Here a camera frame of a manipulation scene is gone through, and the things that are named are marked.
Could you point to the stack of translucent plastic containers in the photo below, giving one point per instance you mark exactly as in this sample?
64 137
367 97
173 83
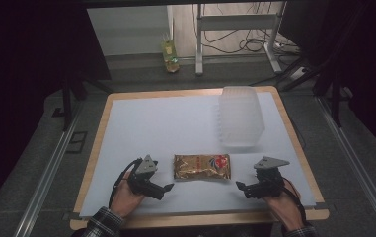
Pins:
241 115

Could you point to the white metal stand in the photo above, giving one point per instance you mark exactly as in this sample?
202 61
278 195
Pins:
236 22

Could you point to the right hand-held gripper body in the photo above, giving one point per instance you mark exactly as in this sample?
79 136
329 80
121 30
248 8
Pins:
268 179

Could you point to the black tripod stand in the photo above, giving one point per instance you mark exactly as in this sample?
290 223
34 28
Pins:
67 102
335 98

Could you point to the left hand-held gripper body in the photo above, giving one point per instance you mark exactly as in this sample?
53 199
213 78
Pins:
141 179

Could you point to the yellow green drink bottle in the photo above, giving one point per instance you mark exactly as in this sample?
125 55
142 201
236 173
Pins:
170 56

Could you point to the white power strip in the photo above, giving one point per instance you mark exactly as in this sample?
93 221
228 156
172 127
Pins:
298 73

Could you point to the person's left hand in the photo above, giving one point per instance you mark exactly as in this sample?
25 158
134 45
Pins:
125 199

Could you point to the person's right hand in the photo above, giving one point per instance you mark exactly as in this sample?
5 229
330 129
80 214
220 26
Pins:
285 209

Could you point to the white wooden-edged work board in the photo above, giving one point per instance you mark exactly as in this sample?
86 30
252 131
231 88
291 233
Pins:
175 131

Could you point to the gold foil snack packet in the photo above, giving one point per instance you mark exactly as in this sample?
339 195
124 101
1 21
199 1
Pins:
202 167

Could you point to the black floor frame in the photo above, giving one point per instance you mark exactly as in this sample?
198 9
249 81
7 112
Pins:
77 142

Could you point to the aluminium floor rail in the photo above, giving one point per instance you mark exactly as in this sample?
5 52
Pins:
356 164
49 177

